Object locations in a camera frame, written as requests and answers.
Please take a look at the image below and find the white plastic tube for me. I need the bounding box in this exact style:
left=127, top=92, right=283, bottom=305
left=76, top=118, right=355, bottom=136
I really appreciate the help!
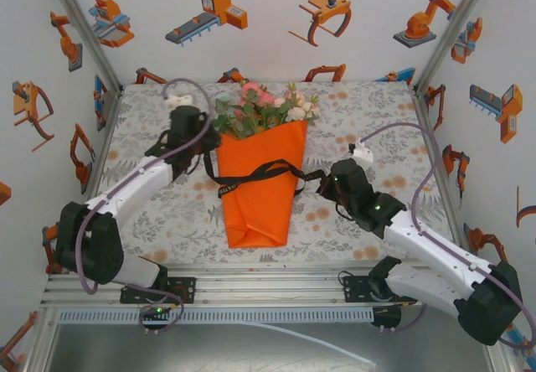
left=234, top=320, right=378, bottom=367

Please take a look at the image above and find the fake flower bouquet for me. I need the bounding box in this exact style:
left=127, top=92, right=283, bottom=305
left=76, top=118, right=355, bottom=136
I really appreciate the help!
left=212, top=81, right=322, bottom=141

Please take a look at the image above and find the aluminium corner post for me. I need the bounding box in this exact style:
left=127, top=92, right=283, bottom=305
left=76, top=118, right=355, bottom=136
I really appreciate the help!
left=41, top=0, right=125, bottom=96
left=412, top=0, right=497, bottom=93

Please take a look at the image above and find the floral print tablecloth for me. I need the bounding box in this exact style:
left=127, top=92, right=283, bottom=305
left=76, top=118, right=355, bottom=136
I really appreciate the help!
left=89, top=81, right=456, bottom=265

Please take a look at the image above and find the white slotted cable duct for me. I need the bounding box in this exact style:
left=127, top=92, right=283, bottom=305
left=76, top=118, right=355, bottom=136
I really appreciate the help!
left=56, top=307, right=376, bottom=325

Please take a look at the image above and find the orange wrapping paper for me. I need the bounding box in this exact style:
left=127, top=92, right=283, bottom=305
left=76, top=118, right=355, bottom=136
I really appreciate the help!
left=216, top=120, right=309, bottom=250

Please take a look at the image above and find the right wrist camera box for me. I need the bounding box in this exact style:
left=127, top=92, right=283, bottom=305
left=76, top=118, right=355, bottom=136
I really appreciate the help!
left=347, top=138, right=374, bottom=164

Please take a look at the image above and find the aluminium frame rail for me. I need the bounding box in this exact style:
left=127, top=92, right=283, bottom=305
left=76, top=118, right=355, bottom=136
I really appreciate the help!
left=39, top=262, right=495, bottom=311

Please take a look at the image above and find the black ribbon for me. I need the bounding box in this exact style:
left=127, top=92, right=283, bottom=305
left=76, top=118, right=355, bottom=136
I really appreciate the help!
left=203, top=148, right=328, bottom=199

